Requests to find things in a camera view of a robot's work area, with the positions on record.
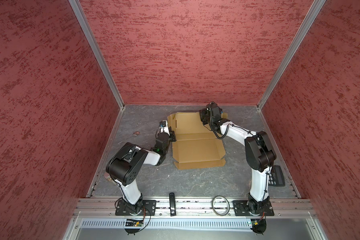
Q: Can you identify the brown cardboard box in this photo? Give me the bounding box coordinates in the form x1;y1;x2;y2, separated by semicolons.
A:
168;112;226;170

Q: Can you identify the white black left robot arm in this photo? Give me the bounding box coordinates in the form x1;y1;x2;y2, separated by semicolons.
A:
106;131;176;214

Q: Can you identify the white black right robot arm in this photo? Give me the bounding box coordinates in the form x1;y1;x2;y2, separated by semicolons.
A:
199;102;277;215

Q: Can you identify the black handheld device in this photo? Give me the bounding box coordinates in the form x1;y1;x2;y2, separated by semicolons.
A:
169;193;176;217

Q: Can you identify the small glass jar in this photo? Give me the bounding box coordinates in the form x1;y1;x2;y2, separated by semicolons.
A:
104;173;113;182

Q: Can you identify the black calculator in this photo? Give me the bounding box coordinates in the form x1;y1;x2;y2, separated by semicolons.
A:
269;165;286;187

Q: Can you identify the black cable ring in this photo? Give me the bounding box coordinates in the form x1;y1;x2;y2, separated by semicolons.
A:
211;195;231;217

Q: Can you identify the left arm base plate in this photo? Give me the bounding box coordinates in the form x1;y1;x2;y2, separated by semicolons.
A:
115;199;157;216

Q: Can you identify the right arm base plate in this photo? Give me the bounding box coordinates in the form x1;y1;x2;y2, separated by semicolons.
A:
232;200;275;217

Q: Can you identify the white slotted cable duct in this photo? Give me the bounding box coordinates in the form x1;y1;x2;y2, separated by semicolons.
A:
80;218;252;231

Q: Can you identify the aluminium front rail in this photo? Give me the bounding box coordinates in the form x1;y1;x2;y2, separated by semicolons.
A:
73;197;318;219

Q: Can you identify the right rear aluminium corner post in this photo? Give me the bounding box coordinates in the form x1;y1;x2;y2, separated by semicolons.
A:
257;0;326;111

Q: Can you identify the aluminium corner post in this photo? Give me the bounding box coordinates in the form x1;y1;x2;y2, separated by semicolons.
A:
257;0;326;111
69;0;125;111

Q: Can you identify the left rear aluminium corner post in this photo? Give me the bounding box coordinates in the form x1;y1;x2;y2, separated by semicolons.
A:
69;0;125;111

